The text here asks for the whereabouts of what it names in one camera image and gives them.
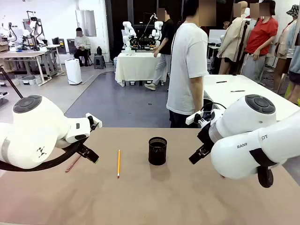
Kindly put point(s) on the white robot on black frame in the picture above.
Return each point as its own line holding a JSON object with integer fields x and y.
{"x": 35, "y": 30}

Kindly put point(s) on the black jug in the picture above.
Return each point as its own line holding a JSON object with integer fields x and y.
{"x": 99, "y": 50}

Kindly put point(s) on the white board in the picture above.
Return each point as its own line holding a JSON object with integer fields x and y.
{"x": 214, "y": 36}

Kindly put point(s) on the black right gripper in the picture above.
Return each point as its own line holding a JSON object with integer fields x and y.
{"x": 206, "y": 136}

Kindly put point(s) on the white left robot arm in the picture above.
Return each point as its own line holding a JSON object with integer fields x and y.
{"x": 35, "y": 131}

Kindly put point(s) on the yellow pencil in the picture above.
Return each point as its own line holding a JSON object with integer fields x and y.
{"x": 118, "y": 164}

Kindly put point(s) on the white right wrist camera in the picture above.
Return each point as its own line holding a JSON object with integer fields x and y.
{"x": 193, "y": 117}

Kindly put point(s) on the brown pink pen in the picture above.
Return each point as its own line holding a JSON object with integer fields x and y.
{"x": 72, "y": 165}

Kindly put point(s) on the black plastic stool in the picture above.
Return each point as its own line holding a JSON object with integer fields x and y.
{"x": 99, "y": 62}

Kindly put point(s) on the grey workshop desk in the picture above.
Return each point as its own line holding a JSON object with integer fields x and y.
{"x": 30, "y": 55}

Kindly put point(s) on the black camera tripod stand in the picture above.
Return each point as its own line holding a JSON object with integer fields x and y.
{"x": 241, "y": 47}

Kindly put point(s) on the white air purifier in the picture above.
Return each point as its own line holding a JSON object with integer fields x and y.
{"x": 73, "y": 71}

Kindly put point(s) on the person in white t-shirt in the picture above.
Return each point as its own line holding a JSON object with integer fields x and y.
{"x": 187, "y": 61}

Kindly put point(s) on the mannequin with bucket hat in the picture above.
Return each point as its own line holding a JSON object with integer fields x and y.
{"x": 284, "y": 51}

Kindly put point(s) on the black mesh pen holder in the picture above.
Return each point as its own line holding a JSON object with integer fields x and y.
{"x": 157, "y": 152}

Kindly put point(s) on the mannequin with beige coat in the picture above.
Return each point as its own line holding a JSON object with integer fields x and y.
{"x": 230, "y": 39}

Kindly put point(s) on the person in black shirt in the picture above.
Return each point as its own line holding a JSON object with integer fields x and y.
{"x": 165, "y": 37}

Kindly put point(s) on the table with white cloth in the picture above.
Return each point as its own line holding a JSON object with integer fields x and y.
{"x": 136, "y": 68}

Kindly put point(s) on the person's right forearm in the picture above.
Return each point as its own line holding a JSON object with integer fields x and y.
{"x": 196, "y": 93}

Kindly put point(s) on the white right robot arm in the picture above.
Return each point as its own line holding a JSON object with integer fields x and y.
{"x": 253, "y": 131}

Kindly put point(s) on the grey wall panel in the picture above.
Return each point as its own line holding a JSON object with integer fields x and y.
{"x": 86, "y": 23}

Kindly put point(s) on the seated person in grey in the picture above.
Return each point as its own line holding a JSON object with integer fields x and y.
{"x": 82, "y": 44}

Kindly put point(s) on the black tripod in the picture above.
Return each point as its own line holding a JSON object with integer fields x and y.
{"x": 10, "y": 80}

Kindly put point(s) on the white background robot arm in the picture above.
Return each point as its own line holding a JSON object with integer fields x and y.
{"x": 128, "y": 35}
{"x": 157, "y": 31}
{"x": 8, "y": 35}

